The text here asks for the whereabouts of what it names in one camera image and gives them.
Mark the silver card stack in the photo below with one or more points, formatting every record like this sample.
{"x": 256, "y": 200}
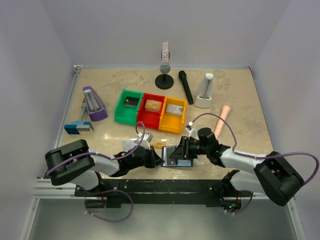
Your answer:
{"x": 174, "y": 110}

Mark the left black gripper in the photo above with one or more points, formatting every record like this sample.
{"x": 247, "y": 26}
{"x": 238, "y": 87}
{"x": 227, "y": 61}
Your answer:
{"x": 155, "y": 160}

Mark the yellow plastic bin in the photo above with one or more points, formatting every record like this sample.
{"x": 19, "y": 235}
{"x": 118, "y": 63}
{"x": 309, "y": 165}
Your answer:
{"x": 172, "y": 123}

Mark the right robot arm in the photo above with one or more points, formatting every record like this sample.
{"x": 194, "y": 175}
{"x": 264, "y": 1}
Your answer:
{"x": 271, "y": 174}

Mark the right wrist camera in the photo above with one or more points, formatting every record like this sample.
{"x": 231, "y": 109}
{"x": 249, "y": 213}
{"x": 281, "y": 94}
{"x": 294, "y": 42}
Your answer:
{"x": 192, "y": 132}

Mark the black round microphone stand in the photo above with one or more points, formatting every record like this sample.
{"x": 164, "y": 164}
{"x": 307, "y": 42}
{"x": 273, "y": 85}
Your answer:
{"x": 164, "y": 81}

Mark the blue leather card holder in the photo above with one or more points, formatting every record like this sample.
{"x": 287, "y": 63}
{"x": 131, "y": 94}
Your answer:
{"x": 186, "y": 163}

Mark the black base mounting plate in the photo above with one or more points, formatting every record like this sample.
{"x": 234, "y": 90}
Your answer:
{"x": 206, "y": 192}

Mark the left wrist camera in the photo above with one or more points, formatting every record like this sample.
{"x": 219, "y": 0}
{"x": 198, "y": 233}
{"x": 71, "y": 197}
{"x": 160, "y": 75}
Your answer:
{"x": 145, "y": 139}

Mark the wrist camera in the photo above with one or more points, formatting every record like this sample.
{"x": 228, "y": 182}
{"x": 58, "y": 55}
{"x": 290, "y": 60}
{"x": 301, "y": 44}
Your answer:
{"x": 145, "y": 139}
{"x": 192, "y": 132}

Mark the black card stack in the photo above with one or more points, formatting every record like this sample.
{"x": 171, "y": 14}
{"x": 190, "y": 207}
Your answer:
{"x": 131, "y": 102}

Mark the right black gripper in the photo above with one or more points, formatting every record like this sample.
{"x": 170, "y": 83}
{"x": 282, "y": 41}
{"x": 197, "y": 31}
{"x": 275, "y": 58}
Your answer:
{"x": 183, "y": 150}

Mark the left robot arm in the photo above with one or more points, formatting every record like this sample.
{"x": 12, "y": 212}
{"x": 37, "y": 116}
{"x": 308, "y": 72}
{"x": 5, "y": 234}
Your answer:
{"x": 78, "y": 164}

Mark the aluminium frame rail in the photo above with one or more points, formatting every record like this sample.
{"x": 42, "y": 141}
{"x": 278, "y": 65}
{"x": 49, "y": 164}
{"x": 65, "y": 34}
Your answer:
{"x": 43, "y": 187}

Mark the blue grey block toy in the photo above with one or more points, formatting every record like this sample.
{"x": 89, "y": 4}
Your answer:
{"x": 80, "y": 127}

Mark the green plastic bin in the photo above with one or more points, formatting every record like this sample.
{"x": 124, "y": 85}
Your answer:
{"x": 124, "y": 114}

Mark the glitter microphone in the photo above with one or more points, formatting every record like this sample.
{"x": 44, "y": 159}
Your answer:
{"x": 165, "y": 58}

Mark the red plastic bin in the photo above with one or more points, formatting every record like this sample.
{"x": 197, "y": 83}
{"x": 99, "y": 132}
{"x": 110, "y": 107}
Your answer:
{"x": 150, "y": 119}

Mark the gold VIP credit card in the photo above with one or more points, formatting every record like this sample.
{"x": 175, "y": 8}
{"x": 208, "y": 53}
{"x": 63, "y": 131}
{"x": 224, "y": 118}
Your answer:
{"x": 158, "y": 144}

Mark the purple metronome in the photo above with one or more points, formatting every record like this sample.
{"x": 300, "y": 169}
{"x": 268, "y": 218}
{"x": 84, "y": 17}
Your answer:
{"x": 95, "y": 106}

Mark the black microphone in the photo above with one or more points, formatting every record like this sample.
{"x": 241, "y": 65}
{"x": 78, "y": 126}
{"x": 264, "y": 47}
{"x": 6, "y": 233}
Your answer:
{"x": 183, "y": 78}

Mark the silver credit card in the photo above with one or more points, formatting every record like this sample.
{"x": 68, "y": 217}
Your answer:
{"x": 129, "y": 144}

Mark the orange card stack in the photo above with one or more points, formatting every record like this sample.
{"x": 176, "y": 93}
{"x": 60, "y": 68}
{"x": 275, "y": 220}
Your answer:
{"x": 153, "y": 106}

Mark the pink microphone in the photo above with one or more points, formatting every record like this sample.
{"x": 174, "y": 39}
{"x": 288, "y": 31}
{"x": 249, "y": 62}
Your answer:
{"x": 223, "y": 116}

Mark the white metronome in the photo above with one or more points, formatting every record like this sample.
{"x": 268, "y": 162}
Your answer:
{"x": 204, "y": 95}

